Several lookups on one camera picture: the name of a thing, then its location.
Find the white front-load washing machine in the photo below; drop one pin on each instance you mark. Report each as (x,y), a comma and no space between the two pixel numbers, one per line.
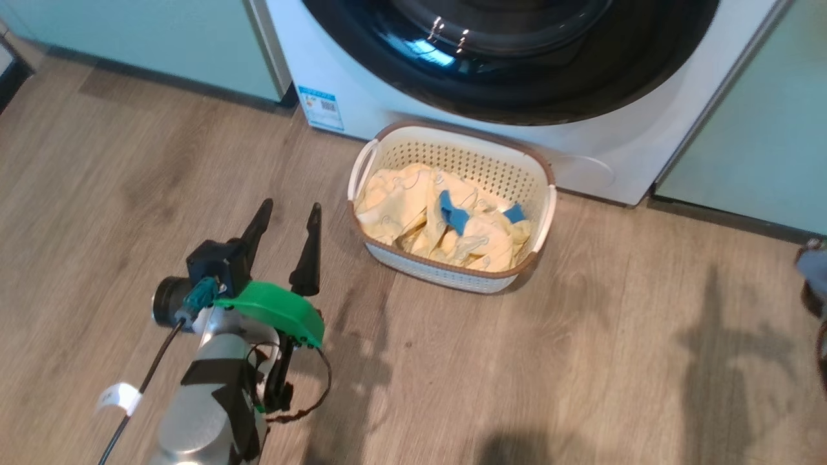
(646,129)

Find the black round washer door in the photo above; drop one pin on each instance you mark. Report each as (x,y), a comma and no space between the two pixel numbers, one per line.
(614,77)

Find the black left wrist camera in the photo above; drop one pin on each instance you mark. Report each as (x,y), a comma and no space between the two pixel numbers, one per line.
(216,261)

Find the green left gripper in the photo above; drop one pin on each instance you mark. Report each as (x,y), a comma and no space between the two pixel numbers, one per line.
(278,307)

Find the round white filter cover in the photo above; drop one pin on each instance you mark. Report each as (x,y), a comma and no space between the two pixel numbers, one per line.
(585,173)

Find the mint green cabinet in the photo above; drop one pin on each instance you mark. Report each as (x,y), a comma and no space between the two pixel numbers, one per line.
(762,129)
(161,39)

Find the white basket brown rim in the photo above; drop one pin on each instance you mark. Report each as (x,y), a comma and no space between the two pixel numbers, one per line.
(452,155)

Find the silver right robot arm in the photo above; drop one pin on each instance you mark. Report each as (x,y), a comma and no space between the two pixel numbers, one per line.
(815,274)

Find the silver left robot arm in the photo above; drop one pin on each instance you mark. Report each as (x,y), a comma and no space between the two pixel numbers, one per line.
(194,413)

